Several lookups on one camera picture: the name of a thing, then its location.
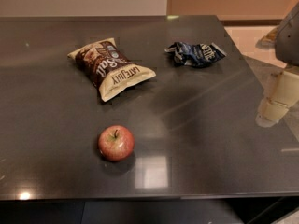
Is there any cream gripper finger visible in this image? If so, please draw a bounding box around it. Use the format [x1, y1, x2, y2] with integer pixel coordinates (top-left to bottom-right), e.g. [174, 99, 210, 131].
[256, 66, 299, 128]

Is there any brown Late July chip bag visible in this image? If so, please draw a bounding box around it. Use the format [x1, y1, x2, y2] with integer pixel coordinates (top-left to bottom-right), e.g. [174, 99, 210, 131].
[68, 38, 156, 102]

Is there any red apple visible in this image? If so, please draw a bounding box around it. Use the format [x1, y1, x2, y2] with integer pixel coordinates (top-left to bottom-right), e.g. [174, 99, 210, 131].
[98, 125, 135, 161]

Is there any crumpled blue chip bag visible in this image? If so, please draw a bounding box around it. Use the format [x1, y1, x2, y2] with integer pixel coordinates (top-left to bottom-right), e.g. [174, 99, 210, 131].
[165, 42, 226, 68]

